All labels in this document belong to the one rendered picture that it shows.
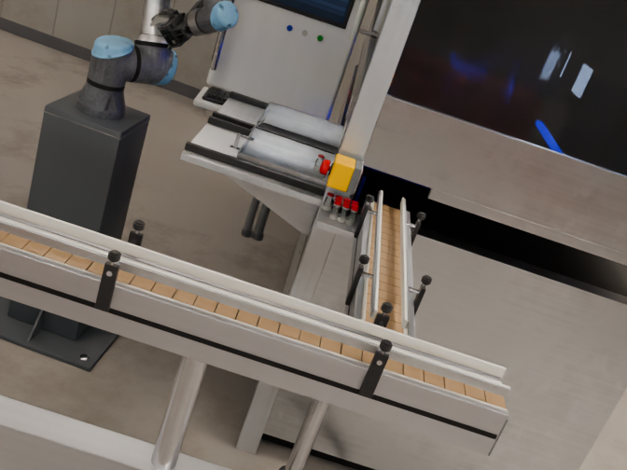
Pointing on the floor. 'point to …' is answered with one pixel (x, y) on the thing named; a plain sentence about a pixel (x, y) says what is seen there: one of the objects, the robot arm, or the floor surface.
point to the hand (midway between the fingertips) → (162, 28)
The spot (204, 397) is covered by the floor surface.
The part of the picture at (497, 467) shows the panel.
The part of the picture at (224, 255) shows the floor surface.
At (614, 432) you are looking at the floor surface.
